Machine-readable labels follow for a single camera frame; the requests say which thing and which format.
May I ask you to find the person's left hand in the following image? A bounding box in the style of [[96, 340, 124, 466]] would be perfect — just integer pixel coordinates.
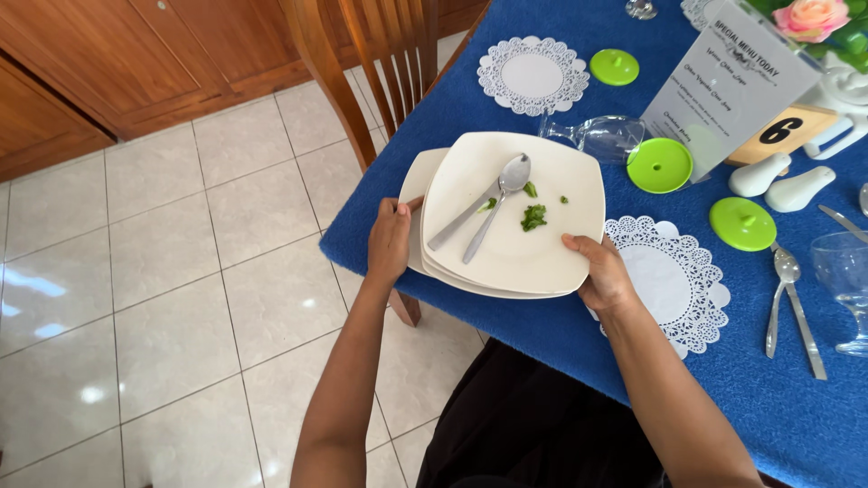
[[367, 196, 425, 286]]

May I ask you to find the person's right hand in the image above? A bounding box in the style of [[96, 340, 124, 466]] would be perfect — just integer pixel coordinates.
[[561, 233, 642, 314]]

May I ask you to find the white square plate with scraps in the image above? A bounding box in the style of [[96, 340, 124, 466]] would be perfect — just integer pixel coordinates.
[[420, 131, 606, 296]]

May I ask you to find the silver table knife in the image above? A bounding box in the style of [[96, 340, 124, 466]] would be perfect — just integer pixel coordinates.
[[771, 240, 829, 381], [818, 205, 868, 245], [427, 197, 500, 252]]

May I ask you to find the blue tablecloth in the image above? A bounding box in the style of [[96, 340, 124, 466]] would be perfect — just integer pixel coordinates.
[[319, 0, 868, 488]]

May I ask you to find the green plastic lid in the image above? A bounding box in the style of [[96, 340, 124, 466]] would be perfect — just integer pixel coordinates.
[[627, 137, 694, 195], [589, 49, 640, 87], [709, 197, 778, 253]]

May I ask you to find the silver spoon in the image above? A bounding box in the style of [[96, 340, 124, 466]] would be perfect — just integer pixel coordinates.
[[462, 153, 532, 265], [766, 247, 802, 359]]

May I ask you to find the person's black clothing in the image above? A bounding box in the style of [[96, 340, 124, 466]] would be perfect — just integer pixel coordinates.
[[415, 338, 671, 488]]

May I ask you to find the white ceramic shaker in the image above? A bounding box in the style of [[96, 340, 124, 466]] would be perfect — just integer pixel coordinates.
[[729, 152, 793, 199], [765, 166, 837, 214]]

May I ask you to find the wooden chair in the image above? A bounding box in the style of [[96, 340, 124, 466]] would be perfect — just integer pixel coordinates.
[[278, 0, 442, 328]]

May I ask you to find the clear acrylic menu stand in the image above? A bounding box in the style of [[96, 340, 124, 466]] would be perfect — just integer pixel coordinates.
[[640, 0, 826, 184]]

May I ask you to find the wooden table number block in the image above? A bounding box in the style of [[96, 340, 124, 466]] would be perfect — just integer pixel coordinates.
[[724, 103, 840, 168]]

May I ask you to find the white ceramic vase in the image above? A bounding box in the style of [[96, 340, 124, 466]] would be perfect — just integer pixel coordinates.
[[803, 51, 868, 161]]

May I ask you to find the wooden cabinet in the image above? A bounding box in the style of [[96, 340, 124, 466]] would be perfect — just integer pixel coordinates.
[[0, 0, 491, 184]]

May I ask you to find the pink rose with leaves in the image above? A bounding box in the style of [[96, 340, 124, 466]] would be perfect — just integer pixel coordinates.
[[746, 0, 868, 74]]

